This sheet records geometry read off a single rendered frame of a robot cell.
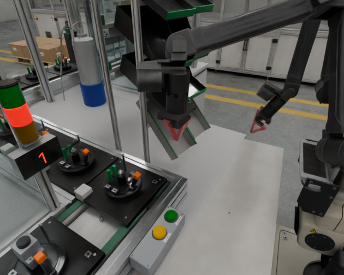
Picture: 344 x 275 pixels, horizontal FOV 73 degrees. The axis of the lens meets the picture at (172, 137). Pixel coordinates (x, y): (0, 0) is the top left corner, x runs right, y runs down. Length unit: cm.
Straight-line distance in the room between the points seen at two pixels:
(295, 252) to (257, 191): 68
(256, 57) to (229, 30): 412
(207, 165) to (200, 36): 70
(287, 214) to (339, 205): 116
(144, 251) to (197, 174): 47
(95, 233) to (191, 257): 33
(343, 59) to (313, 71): 406
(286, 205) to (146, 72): 193
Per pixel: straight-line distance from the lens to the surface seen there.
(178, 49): 56
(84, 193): 89
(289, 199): 235
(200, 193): 102
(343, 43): 75
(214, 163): 116
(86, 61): 162
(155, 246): 76
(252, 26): 64
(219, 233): 91
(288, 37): 464
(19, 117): 67
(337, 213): 109
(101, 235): 86
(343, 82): 73
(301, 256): 169
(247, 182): 111
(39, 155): 72
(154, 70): 57
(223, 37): 61
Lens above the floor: 161
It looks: 35 degrees down
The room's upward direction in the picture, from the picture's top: straight up
